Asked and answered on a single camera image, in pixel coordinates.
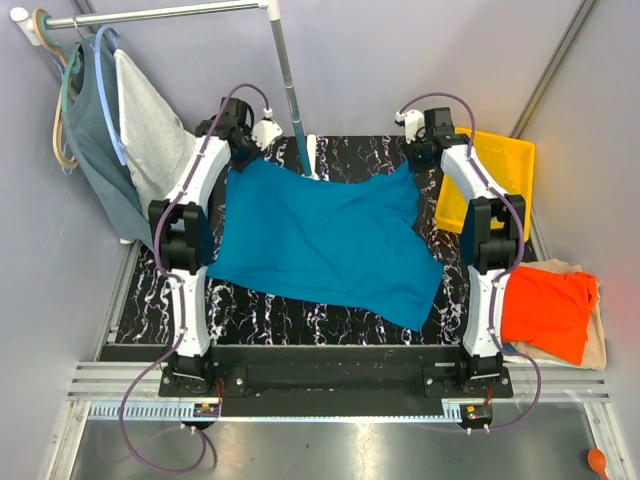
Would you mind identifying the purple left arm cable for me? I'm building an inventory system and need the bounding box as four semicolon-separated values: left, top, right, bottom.
117;83;274;474

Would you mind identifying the wooden hanger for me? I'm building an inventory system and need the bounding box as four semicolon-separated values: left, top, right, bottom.
31;8;78;171

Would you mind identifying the green hanger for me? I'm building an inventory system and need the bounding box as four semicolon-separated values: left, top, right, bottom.
61;42;82;110

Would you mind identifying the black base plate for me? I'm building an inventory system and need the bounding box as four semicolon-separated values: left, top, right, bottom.
159;346;514;423

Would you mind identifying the orange rubber bulb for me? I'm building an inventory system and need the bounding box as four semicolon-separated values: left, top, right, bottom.
587;448;609;480

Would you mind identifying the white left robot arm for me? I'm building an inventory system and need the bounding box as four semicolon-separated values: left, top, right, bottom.
148;97;264;360

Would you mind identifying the grey-green hanging shirt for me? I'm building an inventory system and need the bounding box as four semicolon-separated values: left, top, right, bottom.
62;35;153;247

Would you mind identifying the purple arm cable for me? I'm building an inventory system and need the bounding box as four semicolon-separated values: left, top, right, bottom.
397;92;542;435
117;83;274;474

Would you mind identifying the beige folded t-shirt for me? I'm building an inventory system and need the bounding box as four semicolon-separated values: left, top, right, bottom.
502;259;607;370

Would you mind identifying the yellow plastic bin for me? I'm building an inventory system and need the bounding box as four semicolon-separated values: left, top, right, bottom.
434;131;536;241

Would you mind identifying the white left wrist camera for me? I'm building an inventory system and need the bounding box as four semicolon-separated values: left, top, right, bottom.
251;107;283;151

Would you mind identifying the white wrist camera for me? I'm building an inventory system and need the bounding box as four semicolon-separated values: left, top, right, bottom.
251;107;283;151
395;109;425;144

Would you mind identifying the metal clothes rack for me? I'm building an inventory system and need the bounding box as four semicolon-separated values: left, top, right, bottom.
10;1;316;178

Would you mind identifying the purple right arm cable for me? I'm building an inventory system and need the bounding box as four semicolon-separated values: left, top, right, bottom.
397;92;542;435

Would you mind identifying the blue t-shirt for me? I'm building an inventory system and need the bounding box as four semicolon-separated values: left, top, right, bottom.
207;160;444;331

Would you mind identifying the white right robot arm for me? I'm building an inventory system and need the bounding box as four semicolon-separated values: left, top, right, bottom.
395;107;526;359

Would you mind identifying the light blue hanger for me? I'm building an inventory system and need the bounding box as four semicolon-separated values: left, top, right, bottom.
93;25;127;166

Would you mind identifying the white hanging shirt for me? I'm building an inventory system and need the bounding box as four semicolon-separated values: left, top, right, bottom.
114;49;196;216

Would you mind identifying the aluminium corner rail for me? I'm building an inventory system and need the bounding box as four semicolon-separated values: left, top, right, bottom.
510;0;600;139

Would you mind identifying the orange folded t-shirt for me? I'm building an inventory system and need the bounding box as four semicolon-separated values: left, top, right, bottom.
500;265;598;365

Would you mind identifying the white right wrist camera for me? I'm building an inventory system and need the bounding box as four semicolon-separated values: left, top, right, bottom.
395;109;425;144

